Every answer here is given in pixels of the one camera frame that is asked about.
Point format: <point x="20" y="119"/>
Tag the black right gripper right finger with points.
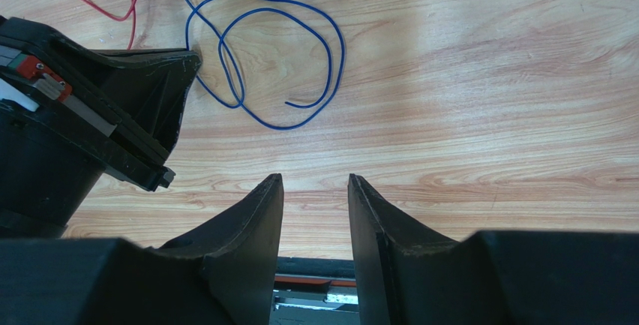
<point x="408" y="273"/>

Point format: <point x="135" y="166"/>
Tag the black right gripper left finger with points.
<point x="221" y="272"/>

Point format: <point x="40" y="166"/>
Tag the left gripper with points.
<point x="70" y="115"/>

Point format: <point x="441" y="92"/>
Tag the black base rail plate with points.
<point x="314" y="291"/>

